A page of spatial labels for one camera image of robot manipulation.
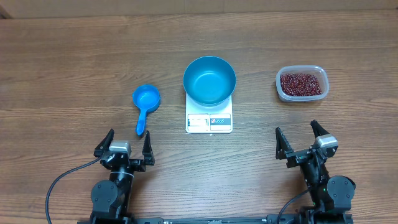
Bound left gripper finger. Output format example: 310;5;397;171
142;131;155;166
93;129;114;157

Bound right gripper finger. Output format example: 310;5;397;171
275;127;294;160
310;120;329;138

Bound blue plastic measuring scoop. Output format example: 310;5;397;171
132;84;161;136

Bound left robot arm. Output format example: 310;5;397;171
89;129;155;224

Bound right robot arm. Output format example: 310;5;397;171
274;120;356;224

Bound white digital kitchen scale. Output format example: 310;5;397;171
185;95;233;134

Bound blue metal bowl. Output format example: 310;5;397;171
183;55;237;106

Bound clear plastic food container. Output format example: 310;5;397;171
275;65;330;103

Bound red beans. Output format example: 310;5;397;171
280;73;322;96

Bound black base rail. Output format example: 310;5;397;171
77;214;354;224

